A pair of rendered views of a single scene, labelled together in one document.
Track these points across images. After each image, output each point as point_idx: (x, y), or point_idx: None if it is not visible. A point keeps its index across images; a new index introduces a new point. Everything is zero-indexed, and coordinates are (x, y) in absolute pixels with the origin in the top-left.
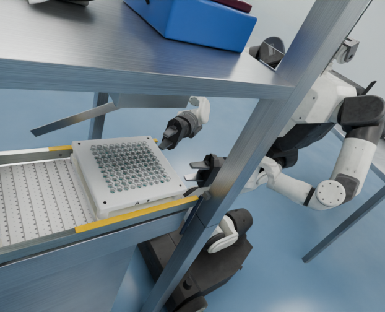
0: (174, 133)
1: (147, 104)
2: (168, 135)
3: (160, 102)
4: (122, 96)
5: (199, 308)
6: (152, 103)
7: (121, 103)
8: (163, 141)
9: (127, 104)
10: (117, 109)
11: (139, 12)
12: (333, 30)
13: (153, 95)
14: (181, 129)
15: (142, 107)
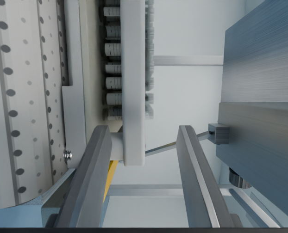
0: (205, 173)
1: (257, 105)
2: (193, 129)
3: None
4: (239, 102)
5: None
6: (267, 106)
7: (228, 102)
8: (102, 197)
9: (233, 102)
10: (202, 132)
11: None
12: None
13: (283, 105)
14: (285, 227)
15: (244, 104)
